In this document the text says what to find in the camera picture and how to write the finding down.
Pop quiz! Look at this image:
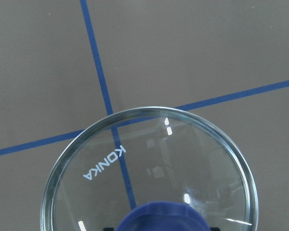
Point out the glass pot lid blue knob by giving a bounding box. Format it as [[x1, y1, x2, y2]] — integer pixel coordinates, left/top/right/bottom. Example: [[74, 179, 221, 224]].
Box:
[[40, 106, 259, 231]]

